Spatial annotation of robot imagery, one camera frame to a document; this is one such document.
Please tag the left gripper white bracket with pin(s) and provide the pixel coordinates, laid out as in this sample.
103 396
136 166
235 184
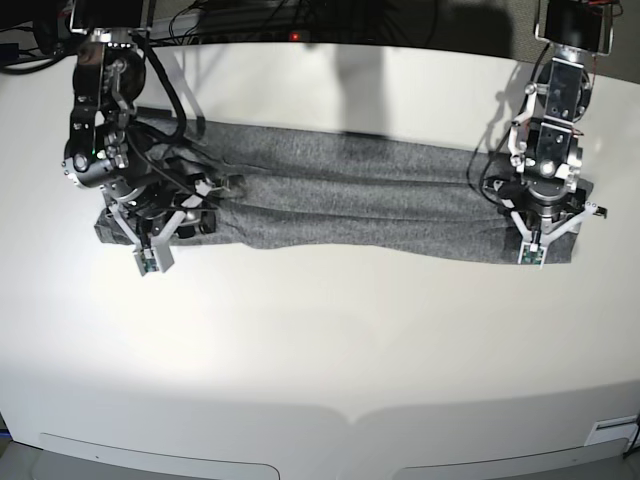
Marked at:
543 211

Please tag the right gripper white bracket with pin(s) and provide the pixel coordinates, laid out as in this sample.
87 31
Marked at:
153 214

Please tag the grey long-sleeve T-shirt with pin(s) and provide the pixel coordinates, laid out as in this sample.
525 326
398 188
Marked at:
293 187

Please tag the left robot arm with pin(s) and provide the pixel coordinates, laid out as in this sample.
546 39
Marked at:
543 140

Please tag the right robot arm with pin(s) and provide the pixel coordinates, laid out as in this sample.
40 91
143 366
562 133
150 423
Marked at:
108 141

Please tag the black power strip with LED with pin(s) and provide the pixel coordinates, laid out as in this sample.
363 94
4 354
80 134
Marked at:
305 33

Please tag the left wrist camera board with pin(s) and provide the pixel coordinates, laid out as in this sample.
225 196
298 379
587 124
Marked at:
532 255

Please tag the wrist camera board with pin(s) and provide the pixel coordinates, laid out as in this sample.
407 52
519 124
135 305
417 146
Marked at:
146 263
532 255

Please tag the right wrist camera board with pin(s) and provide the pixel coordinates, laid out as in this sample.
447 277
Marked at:
146 263

